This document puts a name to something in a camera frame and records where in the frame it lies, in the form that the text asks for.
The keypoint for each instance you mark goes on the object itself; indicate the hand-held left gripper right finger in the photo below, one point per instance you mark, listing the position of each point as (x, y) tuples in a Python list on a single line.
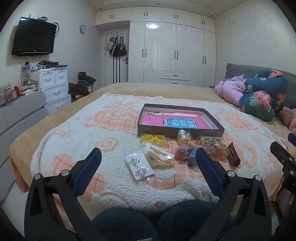
[(208, 171)]

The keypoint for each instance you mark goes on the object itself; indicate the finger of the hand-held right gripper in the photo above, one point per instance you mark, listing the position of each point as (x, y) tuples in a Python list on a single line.
[(292, 137), (281, 150)]

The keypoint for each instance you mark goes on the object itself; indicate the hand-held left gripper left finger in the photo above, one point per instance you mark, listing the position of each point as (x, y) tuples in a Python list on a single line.
[(89, 171)]

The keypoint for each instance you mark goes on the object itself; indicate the small blue box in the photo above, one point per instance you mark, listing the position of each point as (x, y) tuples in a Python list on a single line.
[(191, 161)]

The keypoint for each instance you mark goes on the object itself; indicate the sheer dotted bow hair clip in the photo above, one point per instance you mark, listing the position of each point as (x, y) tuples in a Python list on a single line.
[(208, 147)]

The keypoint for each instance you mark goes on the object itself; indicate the maroon hair clip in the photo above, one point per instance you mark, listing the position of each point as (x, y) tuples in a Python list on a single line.
[(234, 157)]

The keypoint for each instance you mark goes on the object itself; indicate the small clear packet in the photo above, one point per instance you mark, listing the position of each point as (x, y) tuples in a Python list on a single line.
[(183, 136)]

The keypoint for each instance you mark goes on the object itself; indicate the shallow brown cardboard box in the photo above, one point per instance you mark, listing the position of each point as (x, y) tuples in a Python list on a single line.
[(180, 133)]

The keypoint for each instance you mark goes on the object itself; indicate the white hair claw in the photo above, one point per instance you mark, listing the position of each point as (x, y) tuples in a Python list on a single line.
[(159, 160)]

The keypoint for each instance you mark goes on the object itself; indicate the pink fuzzy pillow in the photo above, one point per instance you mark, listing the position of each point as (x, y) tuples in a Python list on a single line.
[(289, 118)]

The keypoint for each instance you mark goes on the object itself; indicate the white and orange fleece blanket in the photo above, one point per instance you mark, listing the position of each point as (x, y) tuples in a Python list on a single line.
[(76, 139)]

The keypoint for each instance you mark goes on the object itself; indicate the dark blue floral quilt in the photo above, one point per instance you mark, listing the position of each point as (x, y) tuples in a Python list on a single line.
[(261, 99)]

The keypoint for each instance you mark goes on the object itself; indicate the white earring card packet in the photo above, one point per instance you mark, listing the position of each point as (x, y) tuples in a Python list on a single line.
[(140, 166)]

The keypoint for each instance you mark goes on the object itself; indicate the person's right leg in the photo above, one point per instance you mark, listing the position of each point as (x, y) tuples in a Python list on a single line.
[(185, 220)]

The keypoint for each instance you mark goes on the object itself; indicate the person's leg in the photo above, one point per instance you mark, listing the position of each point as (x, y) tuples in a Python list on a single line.
[(124, 227), (185, 220)]

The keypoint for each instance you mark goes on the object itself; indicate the yellow bangles in clear bag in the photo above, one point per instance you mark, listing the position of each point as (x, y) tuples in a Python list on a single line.
[(153, 139)]

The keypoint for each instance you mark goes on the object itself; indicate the person's left leg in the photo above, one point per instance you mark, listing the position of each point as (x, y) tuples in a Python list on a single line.
[(124, 227)]

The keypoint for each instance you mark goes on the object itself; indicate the pink quilt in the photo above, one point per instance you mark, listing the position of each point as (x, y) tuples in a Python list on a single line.
[(231, 92)]

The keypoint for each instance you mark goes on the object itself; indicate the pink book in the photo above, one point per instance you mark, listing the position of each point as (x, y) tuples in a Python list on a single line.
[(150, 120)]

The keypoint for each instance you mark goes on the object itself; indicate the pile of dark clothes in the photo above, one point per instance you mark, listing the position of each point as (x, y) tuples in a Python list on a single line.
[(81, 89)]

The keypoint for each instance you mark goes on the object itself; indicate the white drawer cabinet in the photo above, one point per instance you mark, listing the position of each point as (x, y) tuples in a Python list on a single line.
[(55, 92)]

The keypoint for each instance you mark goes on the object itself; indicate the grey pillow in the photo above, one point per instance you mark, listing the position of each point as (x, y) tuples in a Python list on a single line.
[(233, 69)]

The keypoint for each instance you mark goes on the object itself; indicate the grey upholstered chair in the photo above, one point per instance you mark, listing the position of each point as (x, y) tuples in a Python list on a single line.
[(20, 109)]

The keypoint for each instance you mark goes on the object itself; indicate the bed with tan cover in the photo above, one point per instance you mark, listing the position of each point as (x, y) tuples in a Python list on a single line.
[(161, 89)]

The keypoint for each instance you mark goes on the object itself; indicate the cluttered side table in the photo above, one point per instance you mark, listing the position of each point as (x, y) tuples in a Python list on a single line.
[(27, 89)]

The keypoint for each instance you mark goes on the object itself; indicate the white door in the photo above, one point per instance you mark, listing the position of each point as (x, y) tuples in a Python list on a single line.
[(109, 69)]

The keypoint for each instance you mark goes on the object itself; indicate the black striped hanging bag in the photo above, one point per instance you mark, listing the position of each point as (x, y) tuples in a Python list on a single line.
[(115, 49)]

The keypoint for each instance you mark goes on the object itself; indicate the black hanging handbag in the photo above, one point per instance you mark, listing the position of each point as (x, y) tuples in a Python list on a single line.
[(123, 49)]

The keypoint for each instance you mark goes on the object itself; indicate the white wardrobe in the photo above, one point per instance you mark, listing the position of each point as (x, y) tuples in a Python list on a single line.
[(185, 46)]

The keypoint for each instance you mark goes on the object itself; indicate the white hanging bag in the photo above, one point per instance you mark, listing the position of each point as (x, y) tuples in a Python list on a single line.
[(107, 44)]

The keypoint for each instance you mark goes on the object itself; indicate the black flat television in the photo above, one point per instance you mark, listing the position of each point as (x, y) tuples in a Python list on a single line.
[(33, 37)]

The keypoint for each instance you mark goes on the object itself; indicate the round wall clock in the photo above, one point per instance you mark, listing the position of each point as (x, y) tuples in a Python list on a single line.
[(82, 28)]

